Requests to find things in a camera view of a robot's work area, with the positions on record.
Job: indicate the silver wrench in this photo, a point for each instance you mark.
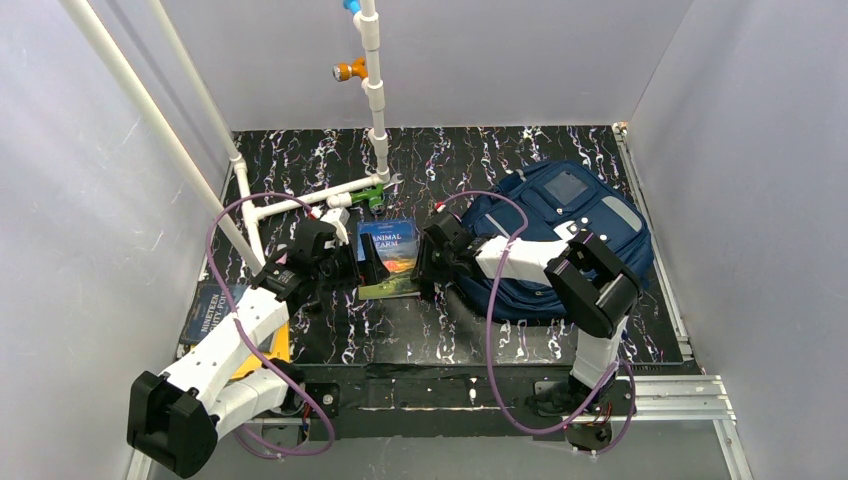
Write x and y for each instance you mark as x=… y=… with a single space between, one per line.
x=395 y=179

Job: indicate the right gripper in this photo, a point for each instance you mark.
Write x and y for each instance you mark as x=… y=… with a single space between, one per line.
x=428 y=266

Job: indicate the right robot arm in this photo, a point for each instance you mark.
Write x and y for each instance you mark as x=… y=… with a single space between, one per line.
x=596 y=289

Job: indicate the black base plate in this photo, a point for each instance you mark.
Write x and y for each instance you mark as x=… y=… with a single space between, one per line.
x=421 y=401

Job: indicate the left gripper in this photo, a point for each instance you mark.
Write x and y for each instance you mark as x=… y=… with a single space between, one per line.
x=354 y=268

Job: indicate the orange hose nozzle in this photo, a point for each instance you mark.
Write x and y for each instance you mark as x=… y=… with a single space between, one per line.
x=346 y=71

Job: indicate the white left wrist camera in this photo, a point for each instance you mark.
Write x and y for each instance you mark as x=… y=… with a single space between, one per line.
x=338 y=218

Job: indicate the navy blue backpack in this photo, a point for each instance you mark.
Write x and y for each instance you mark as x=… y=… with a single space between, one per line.
x=559 y=198

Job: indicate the Animal Farm green book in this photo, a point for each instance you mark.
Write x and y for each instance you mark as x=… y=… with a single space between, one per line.
x=396 y=243

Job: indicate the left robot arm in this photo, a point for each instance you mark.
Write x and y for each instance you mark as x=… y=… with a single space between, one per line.
x=177 y=417

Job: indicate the blue pipe fitting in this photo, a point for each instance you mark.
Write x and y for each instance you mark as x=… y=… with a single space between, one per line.
x=352 y=6

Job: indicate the Nineteen Eighty-Four dark book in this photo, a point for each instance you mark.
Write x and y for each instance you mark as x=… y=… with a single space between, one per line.
x=209 y=307

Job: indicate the green hose nozzle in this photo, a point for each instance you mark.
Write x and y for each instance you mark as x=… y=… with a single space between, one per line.
x=372 y=197

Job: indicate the yellow book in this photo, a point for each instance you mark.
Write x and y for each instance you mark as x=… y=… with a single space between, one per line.
x=276 y=346

